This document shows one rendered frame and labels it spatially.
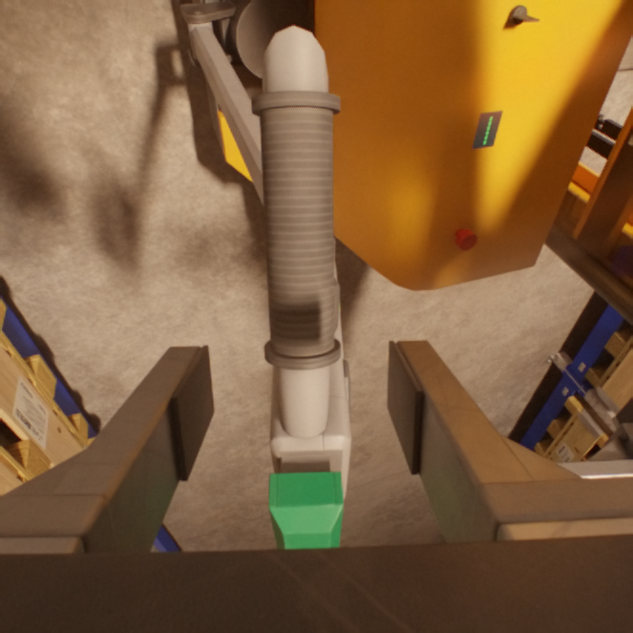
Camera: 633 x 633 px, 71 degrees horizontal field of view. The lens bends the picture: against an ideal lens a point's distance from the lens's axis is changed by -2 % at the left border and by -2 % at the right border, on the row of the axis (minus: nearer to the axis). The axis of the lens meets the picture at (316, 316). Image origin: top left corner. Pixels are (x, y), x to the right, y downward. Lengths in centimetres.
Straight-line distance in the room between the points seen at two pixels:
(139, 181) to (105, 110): 25
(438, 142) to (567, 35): 23
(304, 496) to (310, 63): 20
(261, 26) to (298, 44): 89
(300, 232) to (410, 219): 70
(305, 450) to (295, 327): 7
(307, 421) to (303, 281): 8
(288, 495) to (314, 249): 12
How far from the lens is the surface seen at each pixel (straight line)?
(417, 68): 80
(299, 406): 24
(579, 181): 127
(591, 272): 105
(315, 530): 25
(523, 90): 85
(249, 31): 111
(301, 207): 21
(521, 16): 78
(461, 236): 91
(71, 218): 178
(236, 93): 74
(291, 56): 22
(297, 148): 21
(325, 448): 26
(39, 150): 167
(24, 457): 157
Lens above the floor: 150
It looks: 42 degrees down
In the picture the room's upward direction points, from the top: 156 degrees clockwise
